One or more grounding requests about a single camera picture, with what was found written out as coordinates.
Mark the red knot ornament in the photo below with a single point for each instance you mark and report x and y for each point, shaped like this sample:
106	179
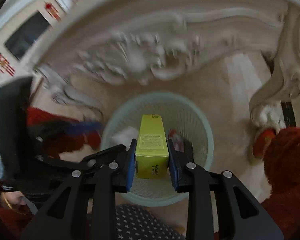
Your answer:
53	12
5	66

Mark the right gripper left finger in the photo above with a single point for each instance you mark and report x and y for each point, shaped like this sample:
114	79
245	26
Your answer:
83	206

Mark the star-patterned navy stool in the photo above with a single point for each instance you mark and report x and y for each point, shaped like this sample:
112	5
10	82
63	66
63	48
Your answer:
134	222

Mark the red knot ornament near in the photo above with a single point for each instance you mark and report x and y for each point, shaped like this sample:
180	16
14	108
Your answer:
5	66

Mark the pale green mesh wastebasket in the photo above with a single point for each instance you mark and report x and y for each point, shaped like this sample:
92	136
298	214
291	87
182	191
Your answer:
178	113

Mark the ornate white coffee table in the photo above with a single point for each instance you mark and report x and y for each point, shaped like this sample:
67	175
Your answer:
120	41

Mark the red knot ornament far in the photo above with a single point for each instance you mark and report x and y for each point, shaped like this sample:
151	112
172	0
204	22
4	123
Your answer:
53	12

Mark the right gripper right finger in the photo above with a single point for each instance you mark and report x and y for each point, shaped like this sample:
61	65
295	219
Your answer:
240	215

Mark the yellow-green carton box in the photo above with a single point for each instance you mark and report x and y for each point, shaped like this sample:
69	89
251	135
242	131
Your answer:
151	154

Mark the wall-mounted black television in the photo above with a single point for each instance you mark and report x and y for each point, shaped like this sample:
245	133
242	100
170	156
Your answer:
25	36

